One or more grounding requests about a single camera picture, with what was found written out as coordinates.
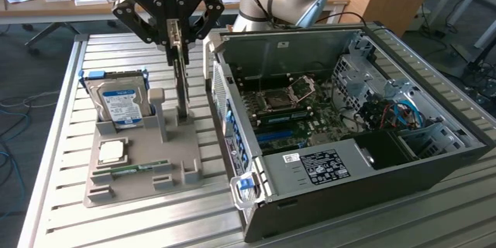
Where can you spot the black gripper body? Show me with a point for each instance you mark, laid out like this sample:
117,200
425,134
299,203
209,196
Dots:
167,1

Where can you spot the flat white box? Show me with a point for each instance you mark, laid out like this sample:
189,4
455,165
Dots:
91,2

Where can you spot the hard disk with blue rails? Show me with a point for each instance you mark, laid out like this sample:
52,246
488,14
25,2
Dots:
120,105

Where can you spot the metal socket cover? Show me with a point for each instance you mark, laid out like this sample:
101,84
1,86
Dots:
305,81

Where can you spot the CPU socket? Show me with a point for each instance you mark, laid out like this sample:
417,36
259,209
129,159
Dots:
276,101

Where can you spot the thin metal locking lever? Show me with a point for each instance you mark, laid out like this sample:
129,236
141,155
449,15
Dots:
305,96

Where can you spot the blue expansion slot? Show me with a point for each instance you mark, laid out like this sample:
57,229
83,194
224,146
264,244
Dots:
273,135

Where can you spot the silver perforated drive cage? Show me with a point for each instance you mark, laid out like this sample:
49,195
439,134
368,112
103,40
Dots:
360,85

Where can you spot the silver CPU chip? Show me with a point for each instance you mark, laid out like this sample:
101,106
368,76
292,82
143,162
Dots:
111,152

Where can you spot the green motherboard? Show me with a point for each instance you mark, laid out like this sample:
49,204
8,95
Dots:
321,120

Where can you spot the gray parts rack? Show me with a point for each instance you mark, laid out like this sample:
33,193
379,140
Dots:
155,155

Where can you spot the gray power supply unit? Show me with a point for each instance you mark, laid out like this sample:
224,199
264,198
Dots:
295,172

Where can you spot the blue case latch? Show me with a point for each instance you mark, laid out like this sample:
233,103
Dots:
244,184

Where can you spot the black open PC case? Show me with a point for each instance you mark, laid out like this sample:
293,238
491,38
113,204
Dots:
309,210

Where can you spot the silver disk bay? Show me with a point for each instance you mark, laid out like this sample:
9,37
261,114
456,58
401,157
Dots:
437,140

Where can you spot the wooden desk with white frame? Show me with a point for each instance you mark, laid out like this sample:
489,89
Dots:
23,8

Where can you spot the white table frame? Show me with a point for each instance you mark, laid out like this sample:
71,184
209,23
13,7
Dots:
485,33

